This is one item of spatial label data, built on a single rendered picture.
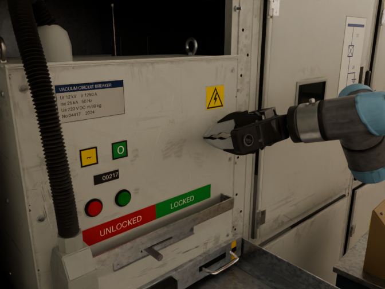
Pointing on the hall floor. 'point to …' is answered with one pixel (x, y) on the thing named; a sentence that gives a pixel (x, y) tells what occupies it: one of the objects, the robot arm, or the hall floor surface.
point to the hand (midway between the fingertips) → (206, 137)
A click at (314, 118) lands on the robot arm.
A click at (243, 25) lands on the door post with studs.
